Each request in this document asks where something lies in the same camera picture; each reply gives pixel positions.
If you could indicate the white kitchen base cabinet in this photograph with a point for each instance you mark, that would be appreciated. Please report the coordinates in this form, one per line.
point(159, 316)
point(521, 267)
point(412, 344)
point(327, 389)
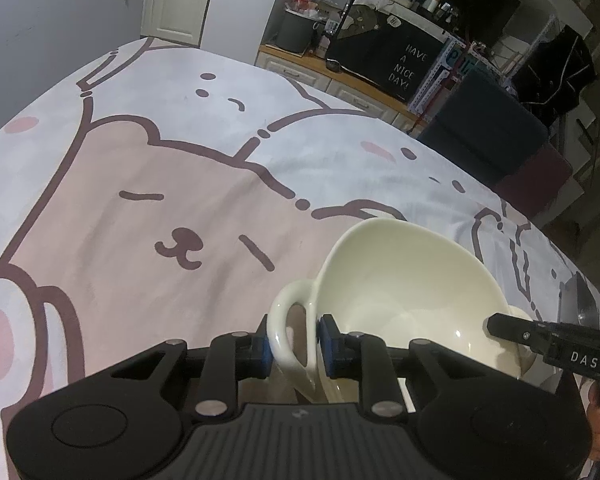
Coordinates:
point(180, 0)

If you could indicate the bear printed tablecloth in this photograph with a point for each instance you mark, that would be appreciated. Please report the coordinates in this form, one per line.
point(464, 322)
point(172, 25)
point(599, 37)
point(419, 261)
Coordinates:
point(130, 160)

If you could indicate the black jacket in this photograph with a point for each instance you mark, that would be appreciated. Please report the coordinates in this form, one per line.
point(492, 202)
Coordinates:
point(555, 70)

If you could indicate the grey trash bin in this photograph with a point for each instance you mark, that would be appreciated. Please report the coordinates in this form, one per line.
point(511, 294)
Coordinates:
point(295, 32)

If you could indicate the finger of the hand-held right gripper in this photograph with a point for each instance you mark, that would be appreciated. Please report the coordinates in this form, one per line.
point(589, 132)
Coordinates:
point(515, 332)

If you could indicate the teal sign plate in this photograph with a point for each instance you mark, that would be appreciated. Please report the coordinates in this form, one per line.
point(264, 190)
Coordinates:
point(455, 60)

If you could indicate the black cabinet with white lettering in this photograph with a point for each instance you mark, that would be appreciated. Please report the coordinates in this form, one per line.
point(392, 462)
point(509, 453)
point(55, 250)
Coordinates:
point(380, 55)

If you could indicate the wooden top low cabinet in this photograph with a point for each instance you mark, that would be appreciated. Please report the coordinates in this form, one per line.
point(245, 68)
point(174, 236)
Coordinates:
point(340, 87)

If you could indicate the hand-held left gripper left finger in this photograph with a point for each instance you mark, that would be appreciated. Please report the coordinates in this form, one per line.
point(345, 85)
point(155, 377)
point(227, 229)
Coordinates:
point(265, 355)

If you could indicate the dark blue chair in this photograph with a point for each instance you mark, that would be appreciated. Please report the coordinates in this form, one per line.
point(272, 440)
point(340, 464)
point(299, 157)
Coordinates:
point(480, 125)

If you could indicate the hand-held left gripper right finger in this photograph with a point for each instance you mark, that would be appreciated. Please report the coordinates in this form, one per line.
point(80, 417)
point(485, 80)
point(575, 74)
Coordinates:
point(328, 347)

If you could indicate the maroon chair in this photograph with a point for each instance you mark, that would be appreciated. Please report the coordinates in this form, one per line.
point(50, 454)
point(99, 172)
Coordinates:
point(540, 185)

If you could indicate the large steel rectangular container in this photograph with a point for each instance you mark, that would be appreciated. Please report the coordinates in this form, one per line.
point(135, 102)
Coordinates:
point(587, 305)

